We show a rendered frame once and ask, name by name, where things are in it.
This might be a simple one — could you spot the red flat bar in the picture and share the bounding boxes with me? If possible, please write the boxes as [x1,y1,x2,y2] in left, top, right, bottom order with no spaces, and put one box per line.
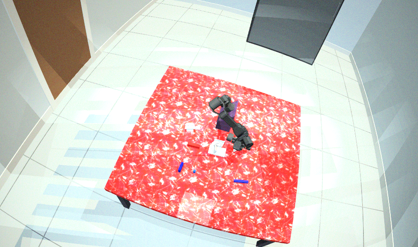
[187,142,200,149]

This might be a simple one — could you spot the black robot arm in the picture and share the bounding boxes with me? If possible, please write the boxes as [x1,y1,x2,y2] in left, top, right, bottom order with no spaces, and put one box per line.
[208,94,253,151]

